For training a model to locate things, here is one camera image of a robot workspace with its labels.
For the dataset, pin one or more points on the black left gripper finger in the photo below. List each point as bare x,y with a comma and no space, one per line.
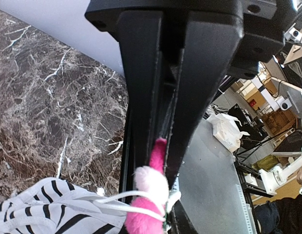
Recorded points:
179,220

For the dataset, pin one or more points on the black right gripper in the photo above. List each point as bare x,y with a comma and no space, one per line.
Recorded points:
265,23

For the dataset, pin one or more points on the pink flower brooch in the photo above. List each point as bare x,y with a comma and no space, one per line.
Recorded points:
152,181

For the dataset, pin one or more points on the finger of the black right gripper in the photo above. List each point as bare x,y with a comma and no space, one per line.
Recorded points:
139,40
211,41

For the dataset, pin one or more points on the white slotted cable duct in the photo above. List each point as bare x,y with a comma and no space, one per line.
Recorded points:
247,211

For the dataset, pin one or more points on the black white striped garment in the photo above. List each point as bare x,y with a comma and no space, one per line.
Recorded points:
55,206

